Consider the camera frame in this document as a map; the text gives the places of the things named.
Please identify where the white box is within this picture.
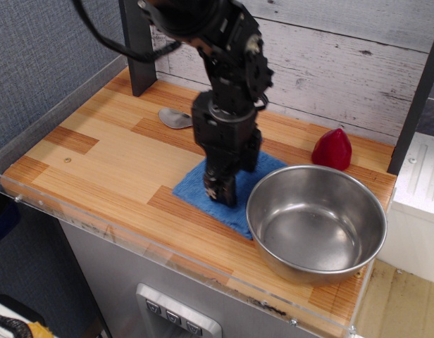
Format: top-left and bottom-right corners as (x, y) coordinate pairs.
(378, 132), (434, 282)

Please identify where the blue cloth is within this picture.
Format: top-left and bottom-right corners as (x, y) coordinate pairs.
(172, 150), (289, 242)

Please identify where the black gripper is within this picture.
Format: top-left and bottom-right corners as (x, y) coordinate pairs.
(192, 91), (261, 206)

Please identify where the dark grey right post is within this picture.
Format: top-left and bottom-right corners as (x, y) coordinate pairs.
(387, 40), (434, 175)

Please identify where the dark grey post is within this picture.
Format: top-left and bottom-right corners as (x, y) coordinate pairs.
(118, 0), (157, 97)
(387, 40), (434, 175)

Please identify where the silver metal bowl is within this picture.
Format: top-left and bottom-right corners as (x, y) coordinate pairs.
(246, 165), (388, 286)

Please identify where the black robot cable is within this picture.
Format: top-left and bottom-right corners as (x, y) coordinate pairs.
(72, 0), (181, 64)

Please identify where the dark grey left post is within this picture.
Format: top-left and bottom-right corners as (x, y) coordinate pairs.
(118, 0), (157, 97)

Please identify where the clear acrylic table guard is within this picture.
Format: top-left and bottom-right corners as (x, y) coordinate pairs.
(0, 51), (397, 338)

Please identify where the red plastic toy fruit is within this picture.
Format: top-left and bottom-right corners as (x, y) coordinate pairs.
(311, 128), (352, 170)

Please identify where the spoon with blue handle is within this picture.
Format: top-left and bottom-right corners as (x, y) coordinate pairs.
(158, 108), (264, 144)

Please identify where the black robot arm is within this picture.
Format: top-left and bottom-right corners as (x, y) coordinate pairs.
(138, 1), (273, 206)

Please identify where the black braided cable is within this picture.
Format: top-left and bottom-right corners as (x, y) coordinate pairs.
(0, 314), (30, 338)

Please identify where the silver cabinet with button panel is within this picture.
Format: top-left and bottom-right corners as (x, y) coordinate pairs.
(58, 220), (322, 338)

